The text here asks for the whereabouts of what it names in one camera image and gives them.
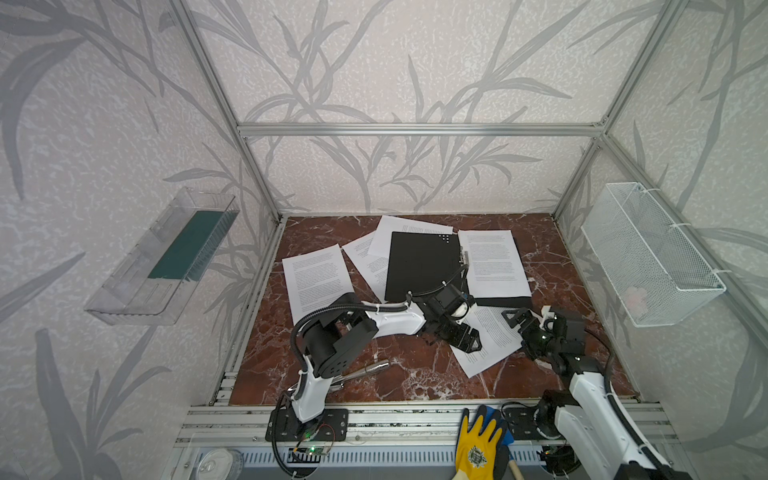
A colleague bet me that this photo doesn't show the blue folder black inside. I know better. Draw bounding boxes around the blue folder black inside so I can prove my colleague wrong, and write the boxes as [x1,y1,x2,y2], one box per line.
[385,232,533,308]

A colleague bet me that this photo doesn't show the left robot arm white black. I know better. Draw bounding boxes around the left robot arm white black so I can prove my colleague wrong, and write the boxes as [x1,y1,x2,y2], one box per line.
[289,284,482,423]

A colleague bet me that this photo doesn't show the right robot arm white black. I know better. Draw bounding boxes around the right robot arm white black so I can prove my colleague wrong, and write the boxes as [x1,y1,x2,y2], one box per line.
[501,309,691,479]

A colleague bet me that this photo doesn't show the paper sheet back top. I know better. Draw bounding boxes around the paper sheet back top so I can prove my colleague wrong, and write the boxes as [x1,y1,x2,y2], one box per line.
[368,215,453,258]

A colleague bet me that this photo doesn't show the yellow blue work glove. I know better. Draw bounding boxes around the yellow blue work glove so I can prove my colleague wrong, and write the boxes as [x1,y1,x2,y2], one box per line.
[453,404,511,480]

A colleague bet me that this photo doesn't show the green circuit board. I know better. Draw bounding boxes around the green circuit board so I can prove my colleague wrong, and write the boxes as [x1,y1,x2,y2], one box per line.
[289,442,333,464]

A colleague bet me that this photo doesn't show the white tape roll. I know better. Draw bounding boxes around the white tape roll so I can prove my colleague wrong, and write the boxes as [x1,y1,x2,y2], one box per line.
[195,448,244,480]

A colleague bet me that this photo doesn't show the clear plastic tray green base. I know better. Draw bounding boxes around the clear plastic tray green base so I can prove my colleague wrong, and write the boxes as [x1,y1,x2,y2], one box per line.
[84,187,240,326]

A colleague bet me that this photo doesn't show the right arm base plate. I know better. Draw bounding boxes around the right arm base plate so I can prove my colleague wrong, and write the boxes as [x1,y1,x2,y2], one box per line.
[501,403,568,444]

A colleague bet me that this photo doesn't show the white wire mesh basket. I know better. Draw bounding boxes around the white wire mesh basket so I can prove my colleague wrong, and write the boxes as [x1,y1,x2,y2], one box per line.
[581,182,727,328]

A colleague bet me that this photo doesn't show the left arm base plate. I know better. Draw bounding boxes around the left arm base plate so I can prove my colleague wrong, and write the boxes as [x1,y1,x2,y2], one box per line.
[265,407,349,442]

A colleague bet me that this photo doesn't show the aluminium frame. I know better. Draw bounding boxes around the aluminium frame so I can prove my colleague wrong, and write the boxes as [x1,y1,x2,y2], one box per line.
[167,0,768,457]

